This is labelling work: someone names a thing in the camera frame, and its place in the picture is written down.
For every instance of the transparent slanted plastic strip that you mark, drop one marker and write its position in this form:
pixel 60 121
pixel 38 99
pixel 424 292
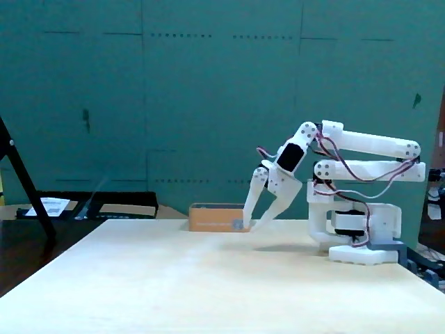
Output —
pixel 92 196

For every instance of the black flat case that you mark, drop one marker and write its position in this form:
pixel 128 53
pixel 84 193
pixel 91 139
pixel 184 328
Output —
pixel 121 203

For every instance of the white printed paper sheet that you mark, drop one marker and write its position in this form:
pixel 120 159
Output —
pixel 52 205

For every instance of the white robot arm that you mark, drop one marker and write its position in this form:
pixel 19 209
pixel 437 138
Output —
pixel 365 141

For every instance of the green backdrop board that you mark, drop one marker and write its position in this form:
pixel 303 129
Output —
pixel 208 104

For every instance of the white fixed gripper jaw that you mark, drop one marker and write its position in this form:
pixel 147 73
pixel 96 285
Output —
pixel 283 191

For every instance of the black slanted stand leg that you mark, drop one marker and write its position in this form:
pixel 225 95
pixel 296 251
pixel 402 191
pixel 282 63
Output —
pixel 33 195

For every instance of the white moving gripper jaw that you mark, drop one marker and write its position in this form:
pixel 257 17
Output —
pixel 255 195

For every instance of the grey table clamp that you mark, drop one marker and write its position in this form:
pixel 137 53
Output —
pixel 431 276
pixel 389 246

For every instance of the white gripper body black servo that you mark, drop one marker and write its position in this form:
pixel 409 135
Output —
pixel 282 184

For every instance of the dark brown side table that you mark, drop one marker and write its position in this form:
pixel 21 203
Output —
pixel 21 264

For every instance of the black device with white parts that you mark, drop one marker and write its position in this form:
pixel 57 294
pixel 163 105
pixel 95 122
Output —
pixel 434 208

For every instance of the metal tray with orange sides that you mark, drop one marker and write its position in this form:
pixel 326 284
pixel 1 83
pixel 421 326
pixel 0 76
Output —
pixel 212 219

